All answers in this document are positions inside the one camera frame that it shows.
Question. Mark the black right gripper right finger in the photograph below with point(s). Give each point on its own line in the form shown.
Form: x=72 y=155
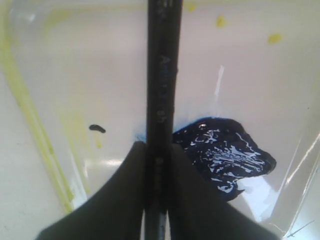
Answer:
x=196 y=211

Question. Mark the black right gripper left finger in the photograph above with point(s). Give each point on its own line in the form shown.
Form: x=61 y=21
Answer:
x=114 y=212

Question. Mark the black paintbrush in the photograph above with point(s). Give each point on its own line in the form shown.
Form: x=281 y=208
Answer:
x=163 y=39

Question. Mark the dark blue paint blob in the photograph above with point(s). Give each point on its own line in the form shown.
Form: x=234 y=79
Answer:
x=223 y=153

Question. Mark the white plastic paint tray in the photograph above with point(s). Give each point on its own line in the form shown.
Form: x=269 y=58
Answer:
x=78 y=71

